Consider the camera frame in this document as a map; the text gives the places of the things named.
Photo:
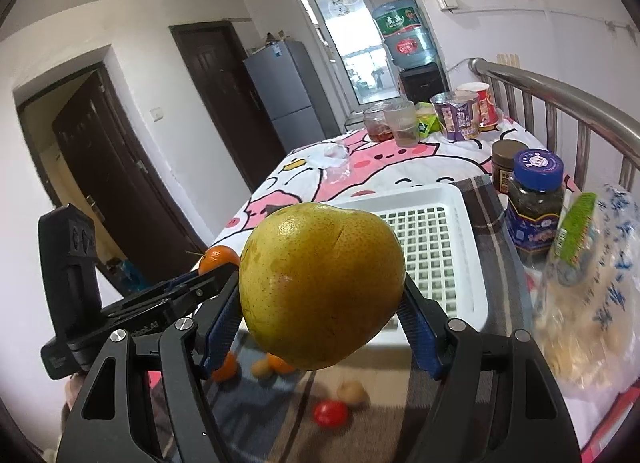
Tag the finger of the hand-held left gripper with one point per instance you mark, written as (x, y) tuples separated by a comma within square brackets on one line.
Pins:
[(165, 300)]

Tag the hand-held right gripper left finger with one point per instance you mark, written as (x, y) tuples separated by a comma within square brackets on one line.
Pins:
[(222, 323)]

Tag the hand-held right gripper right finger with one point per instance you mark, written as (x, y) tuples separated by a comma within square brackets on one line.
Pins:
[(420, 338)]

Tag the orange mandarin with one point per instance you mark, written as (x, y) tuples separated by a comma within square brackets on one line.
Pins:
[(282, 364), (226, 368)]

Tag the mandarin with stem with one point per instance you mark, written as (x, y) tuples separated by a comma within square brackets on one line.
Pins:
[(217, 258)]

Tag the white plastic perforated tray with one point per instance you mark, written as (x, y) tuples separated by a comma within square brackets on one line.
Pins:
[(435, 243)]

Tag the yellow-green pear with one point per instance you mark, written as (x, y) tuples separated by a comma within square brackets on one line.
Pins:
[(320, 288)]

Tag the red cherry tomato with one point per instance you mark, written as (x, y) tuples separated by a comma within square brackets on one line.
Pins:
[(330, 413)]

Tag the plaid woven cloth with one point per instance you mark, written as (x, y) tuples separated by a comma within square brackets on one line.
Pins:
[(495, 263)]

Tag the dark wooden door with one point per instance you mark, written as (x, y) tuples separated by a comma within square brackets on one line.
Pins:
[(220, 93), (110, 158)]

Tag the blue lid glass jar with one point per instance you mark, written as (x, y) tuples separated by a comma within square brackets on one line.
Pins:
[(532, 208)]

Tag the clear bag of noodles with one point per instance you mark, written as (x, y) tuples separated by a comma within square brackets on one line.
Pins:
[(590, 303)]

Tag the brown lid jar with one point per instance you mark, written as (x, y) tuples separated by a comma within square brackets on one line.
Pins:
[(507, 163)]

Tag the crumpled clear plastic wrap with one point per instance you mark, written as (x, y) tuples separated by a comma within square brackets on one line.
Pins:
[(335, 158)]

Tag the clear plastic cup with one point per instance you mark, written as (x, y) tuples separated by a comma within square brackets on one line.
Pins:
[(400, 125)]

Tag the glass jar with brown liquid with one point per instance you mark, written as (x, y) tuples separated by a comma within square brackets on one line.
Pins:
[(377, 128)]

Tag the green snack packet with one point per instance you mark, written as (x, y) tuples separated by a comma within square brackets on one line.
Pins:
[(427, 123)]

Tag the purple snack packet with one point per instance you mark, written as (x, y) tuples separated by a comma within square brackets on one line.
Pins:
[(457, 118)]

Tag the grey refrigerator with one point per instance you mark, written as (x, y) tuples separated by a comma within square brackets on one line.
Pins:
[(290, 93)]

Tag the red instant noodle cup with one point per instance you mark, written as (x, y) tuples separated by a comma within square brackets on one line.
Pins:
[(487, 103)]

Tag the black water dispenser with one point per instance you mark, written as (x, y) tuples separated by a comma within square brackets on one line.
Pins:
[(422, 83)]

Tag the red label water jug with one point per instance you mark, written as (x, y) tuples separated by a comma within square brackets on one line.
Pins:
[(410, 48)]

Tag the glass balcony door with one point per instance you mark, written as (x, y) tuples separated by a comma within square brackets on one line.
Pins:
[(350, 43)]

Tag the green label water jug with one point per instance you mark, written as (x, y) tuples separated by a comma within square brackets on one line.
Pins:
[(397, 20)]

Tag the white light switch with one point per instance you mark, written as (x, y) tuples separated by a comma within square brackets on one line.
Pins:
[(157, 114)]

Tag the metal bed rail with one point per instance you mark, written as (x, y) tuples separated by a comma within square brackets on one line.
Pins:
[(550, 85)]

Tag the wall junction box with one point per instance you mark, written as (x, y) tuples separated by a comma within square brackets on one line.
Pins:
[(446, 0)]

